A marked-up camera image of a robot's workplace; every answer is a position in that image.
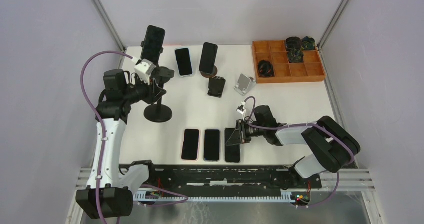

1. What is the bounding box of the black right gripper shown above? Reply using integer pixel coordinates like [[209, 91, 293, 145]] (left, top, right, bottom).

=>
[[226, 119, 266, 146]]

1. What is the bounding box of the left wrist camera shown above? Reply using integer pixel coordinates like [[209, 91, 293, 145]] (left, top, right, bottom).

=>
[[134, 59, 157, 86]]

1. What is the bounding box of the small black folding stand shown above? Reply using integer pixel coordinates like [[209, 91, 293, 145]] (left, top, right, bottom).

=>
[[207, 76, 226, 98]]

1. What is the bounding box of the black phone on tall stand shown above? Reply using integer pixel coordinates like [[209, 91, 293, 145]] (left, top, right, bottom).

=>
[[140, 25, 166, 65]]

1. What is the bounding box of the black cable coil front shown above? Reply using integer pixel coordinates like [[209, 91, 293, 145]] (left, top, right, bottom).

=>
[[257, 59, 275, 78]]

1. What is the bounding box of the wooden compartment tray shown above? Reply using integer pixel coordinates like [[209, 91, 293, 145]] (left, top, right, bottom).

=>
[[251, 40, 326, 84]]

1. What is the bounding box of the pink case phone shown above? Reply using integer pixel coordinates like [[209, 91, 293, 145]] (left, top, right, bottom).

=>
[[181, 129, 200, 161]]

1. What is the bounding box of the white case phone lying flat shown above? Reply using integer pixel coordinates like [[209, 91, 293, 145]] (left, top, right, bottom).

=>
[[174, 47, 194, 77]]

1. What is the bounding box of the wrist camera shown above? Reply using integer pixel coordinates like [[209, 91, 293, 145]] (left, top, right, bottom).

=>
[[236, 101, 247, 119], [134, 59, 157, 86]]

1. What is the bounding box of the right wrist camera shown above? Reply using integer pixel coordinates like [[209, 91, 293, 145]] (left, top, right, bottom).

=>
[[236, 101, 247, 119]]

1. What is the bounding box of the clear case phone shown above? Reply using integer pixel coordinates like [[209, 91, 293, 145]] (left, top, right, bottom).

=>
[[203, 129, 221, 162]]

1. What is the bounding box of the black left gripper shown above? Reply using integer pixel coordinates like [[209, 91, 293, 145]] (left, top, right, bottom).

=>
[[122, 73, 167, 105]]

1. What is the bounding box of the tall black phone stand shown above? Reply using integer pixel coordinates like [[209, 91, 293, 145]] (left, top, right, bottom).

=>
[[141, 39, 164, 57], [143, 66, 175, 123]]

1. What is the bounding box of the black mounting base plate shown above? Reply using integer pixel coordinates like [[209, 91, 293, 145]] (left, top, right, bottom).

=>
[[144, 163, 323, 198]]

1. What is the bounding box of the silver metal phone stand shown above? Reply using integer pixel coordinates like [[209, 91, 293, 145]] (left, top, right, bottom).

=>
[[234, 74, 257, 96]]

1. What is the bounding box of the black phone on round stand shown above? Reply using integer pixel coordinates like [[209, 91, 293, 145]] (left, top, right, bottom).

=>
[[199, 42, 218, 74]]

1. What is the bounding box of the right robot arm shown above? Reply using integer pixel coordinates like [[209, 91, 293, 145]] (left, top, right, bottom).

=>
[[225, 105, 361, 188]]

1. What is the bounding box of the white slotted cable duct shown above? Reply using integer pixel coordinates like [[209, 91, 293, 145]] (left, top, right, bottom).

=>
[[133, 189, 309, 205]]

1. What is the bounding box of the black phone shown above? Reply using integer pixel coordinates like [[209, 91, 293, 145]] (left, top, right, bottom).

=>
[[199, 42, 218, 74], [224, 128, 241, 164], [140, 25, 166, 65]]

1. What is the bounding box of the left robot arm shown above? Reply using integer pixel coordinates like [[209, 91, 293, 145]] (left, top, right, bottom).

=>
[[75, 69, 166, 221]]

